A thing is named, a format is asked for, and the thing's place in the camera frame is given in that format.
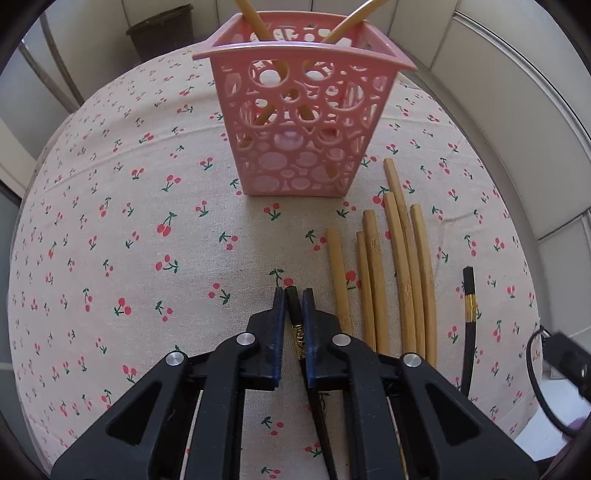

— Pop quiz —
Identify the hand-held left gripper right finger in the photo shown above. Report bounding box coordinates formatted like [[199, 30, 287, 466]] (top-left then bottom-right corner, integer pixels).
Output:
[[302, 288, 541, 480]]

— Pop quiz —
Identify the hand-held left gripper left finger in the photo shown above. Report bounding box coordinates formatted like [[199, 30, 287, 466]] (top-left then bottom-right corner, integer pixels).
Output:
[[50, 287, 287, 480]]

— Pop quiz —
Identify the black chopstick with gold band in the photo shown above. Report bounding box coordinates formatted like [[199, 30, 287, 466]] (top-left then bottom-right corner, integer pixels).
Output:
[[461, 266, 477, 395], [285, 286, 340, 480]]

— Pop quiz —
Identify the bamboo chopstick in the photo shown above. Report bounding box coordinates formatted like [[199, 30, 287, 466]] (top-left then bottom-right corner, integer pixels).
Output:
[[235, 0, 340, 178], [254, 0, 376, 125], [384, 158, 426, 358], [410, 204, 438, 368], [326, 227, 354, 335], [383, 192, 417, 356], [355, 232, 377, 352], [362, 209, 391, 355]]

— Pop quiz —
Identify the pink perforated plastic basket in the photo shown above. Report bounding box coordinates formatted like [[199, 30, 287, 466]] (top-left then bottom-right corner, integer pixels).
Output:
[[192, 21, 417, 197]]

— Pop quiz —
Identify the cherry print tablecloth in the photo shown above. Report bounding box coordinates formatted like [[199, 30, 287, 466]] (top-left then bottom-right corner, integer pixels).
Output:
[[7, 44, 541, 480]]

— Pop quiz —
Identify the dark trash bin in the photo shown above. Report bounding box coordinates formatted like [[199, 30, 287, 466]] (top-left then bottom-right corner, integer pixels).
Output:
[[126, 4, 195, 63]]

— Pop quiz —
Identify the metal pole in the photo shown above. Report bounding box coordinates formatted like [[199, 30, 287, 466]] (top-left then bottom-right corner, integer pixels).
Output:
[[18, 43, 80, 112], [43, 11, 88, 106]]

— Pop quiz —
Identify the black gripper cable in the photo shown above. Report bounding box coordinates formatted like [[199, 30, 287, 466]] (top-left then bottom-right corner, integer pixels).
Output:
[[526, 325, 578, 437]]

